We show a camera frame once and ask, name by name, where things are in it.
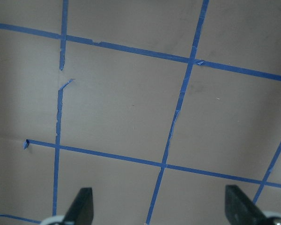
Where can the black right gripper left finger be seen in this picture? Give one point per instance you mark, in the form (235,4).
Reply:
(80,212)

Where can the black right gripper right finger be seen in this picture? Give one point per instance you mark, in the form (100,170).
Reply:
(240,210)

